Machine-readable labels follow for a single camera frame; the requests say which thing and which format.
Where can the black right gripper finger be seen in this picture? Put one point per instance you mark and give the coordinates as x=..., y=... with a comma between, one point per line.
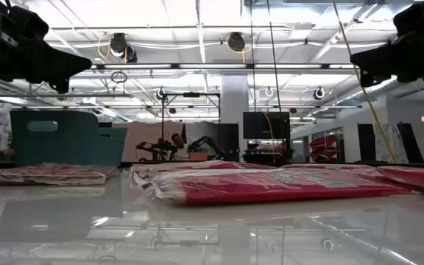
x=377, y=62

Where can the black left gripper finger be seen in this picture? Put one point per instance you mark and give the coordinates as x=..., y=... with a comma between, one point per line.
x=64, y=64

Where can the red microwave popcorn bag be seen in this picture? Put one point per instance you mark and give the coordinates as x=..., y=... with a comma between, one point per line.
x=168, y=166
x=418, y=178
x=326, y=168
x=241, y=165
x=271, y=189
x=46, y=176

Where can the black lab robot arm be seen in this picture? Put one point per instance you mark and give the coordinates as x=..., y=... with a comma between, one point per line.
x=157, y=149
x=206, y=141

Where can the black standing panel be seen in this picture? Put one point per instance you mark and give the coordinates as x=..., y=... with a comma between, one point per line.
x=412, y=147
x=366, y=143

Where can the white marbled panel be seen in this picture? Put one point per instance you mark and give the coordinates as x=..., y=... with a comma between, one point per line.
x=390, y=143

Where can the teal plastic basket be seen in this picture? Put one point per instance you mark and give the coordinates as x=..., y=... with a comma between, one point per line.
x=68, y=147

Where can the red storage shelf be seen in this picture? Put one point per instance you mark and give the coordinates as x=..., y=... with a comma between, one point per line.
x=324, y=141

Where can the pink partition panel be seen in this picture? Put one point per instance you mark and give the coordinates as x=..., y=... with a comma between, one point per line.
x=138, y=134

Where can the black monitor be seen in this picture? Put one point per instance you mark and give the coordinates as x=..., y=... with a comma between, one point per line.
x=266, y=125

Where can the person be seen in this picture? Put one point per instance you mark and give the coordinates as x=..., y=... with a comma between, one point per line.
x=178, y=141

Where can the cluttered black table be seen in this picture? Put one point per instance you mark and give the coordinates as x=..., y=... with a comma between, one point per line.
x=267, y=154

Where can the grey partition panel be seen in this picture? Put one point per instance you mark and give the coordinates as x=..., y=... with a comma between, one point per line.
x=201, y=129

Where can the black partition panel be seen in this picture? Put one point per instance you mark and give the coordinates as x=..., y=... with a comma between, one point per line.
x=230, y=132

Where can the orange box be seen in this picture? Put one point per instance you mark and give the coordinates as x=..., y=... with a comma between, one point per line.
x=199, y=157

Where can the silver ventilation duct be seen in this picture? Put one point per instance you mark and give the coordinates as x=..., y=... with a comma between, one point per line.
x=374, y=90

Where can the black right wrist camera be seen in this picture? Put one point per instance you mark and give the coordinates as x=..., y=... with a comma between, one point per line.
x=412, y=20

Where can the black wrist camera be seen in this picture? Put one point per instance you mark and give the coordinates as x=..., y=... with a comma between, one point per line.
x=412, y=20
x=29, y=24

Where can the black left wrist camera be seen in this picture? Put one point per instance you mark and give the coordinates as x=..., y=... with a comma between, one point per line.
x=29, y=24

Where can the black lab rig frame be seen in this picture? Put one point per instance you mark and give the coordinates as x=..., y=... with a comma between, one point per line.
x=191, y=94

